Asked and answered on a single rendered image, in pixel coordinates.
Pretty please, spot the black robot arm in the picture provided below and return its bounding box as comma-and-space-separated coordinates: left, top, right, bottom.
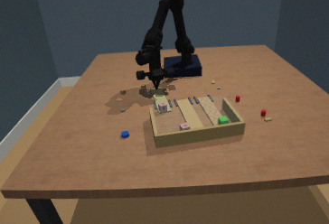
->
136, 0, 195, 81

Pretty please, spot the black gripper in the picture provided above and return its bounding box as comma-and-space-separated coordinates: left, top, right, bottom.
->
136, 60, 175, 89

